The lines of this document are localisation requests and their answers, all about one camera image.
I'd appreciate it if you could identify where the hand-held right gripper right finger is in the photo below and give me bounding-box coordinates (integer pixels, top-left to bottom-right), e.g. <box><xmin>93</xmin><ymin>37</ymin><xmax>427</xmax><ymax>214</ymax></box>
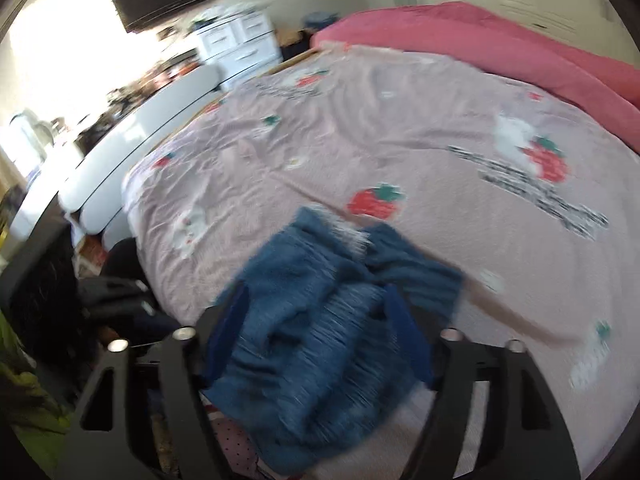
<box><xmin>384</xmin><ymin>287</ymin><xmax>581</xmax><ymax>480</ymax></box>

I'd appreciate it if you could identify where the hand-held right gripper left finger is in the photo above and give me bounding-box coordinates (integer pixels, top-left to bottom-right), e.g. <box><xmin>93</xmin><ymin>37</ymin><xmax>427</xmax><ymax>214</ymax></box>
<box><xmin>56</xmin><ymin>284</ymin><xmax>249</xmax><ymax>480</ymax></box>

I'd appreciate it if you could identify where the blue denim pants lace trim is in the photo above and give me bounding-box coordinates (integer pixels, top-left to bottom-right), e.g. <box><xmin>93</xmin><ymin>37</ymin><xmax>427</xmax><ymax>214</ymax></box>
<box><xmin>202</xmin><ymin>205</ymin><xmax>466</xmax><ymax>476</ymax></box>

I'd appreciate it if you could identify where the pink polka dot cloth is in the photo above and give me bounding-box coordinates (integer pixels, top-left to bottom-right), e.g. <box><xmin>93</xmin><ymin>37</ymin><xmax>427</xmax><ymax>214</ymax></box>
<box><xmin>207</xmin><ymin>407</ymin><xmax>268</xmax><ymax>480</ymax></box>

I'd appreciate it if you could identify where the black chair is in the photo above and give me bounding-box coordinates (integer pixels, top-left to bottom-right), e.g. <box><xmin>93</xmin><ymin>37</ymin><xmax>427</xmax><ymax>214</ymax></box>
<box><xmin>0</xmin><ymin>200</ymin><xmax>178</xmax><ymax>391</ymax></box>

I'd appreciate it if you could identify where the pink strawberry printed bed sheet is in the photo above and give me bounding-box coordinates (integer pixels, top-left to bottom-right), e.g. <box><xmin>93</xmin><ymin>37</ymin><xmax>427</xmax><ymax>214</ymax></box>
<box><xmin>122</xmin><ymin>45</ymin><xmax>640</xmax><ymax>480</ymax></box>

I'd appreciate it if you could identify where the white padded bed footboard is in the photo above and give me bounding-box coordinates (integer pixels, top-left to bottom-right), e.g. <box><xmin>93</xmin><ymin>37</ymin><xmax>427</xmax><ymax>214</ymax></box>
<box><xmin>10</xmin><ymin>65</ymin><xmax>236</xmax><ymax>238</ymax></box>

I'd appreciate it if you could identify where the green cloth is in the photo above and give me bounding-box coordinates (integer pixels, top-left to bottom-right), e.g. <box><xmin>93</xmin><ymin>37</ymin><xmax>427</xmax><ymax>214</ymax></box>
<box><xmin>0</xmin><ymin>310</ymin><xmax>76</xmax><ymax>473</ymax></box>

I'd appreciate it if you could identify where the white chest of drawers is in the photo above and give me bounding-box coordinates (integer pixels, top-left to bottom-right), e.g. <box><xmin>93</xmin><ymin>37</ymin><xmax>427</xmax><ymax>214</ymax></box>
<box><xmin>192</xmin><ymin>10</ymin><xmax>281</xmax><ymax>91</ymax></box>

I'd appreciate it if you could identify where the pink quilt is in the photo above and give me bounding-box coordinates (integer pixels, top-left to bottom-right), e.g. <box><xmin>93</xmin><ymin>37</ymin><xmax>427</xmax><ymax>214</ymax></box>
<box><xmin>310</xmin><ymin>1</ymin><xmax>640</xmax><ymax>153</ymax></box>

